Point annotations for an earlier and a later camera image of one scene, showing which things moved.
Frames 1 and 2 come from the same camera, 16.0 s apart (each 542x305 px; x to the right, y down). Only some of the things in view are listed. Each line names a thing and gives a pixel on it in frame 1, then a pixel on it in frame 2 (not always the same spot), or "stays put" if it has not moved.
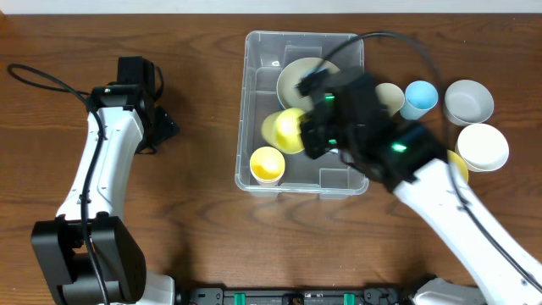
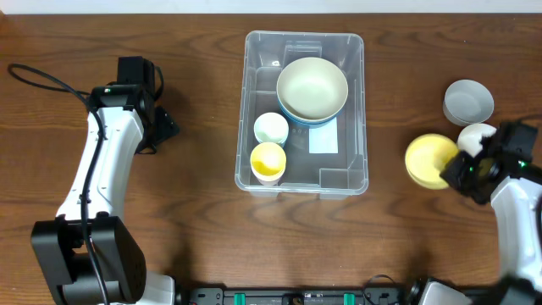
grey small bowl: x=467 y=102 stays put
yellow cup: x=279 y=130 to x=268 y=161
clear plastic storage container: x=270 y=152 stays put
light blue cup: x=420 y=97 to x=283 y=144
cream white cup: x=389 y=95 to x=270 y=128
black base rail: x=367 y=296 stays put
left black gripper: x=168 y=126 stays put
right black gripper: x=316 y=130 to x=450 y=174
